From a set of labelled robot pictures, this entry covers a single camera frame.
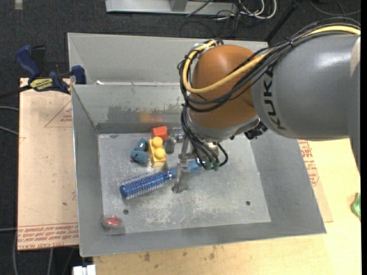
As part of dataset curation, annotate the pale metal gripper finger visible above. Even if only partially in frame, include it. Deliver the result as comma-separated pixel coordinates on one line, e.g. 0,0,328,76
171,180,189,194
175,163,189,183

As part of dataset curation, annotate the small grey cylinder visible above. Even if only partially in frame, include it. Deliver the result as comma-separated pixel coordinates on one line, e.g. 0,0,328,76
165,136,177,155

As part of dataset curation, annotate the yellow toy brick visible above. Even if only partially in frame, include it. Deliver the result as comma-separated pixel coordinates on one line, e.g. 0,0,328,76
147,136,167,167

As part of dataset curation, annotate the blue hairbrush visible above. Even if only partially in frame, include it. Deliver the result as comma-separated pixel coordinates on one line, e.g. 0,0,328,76
119,160,203,201

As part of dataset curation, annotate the grey metal bin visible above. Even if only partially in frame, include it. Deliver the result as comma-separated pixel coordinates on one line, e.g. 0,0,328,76
67,32,327,258

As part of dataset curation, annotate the teal toy piece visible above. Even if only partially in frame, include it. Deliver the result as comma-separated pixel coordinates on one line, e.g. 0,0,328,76
134,137,149,152
130,150,150,166

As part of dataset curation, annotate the red toy block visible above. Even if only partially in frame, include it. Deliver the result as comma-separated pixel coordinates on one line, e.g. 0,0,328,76
150,125,169,142

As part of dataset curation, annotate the red round disc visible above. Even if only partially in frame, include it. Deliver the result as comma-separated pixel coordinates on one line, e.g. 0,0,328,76
100,214,125,230

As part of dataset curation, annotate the brown cardboard board red print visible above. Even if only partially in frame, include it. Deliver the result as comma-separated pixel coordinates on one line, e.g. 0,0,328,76
17,77,334,252

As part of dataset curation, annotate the black cylinder on white bracket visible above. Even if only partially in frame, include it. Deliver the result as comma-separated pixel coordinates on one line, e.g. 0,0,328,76
244,121,269,140

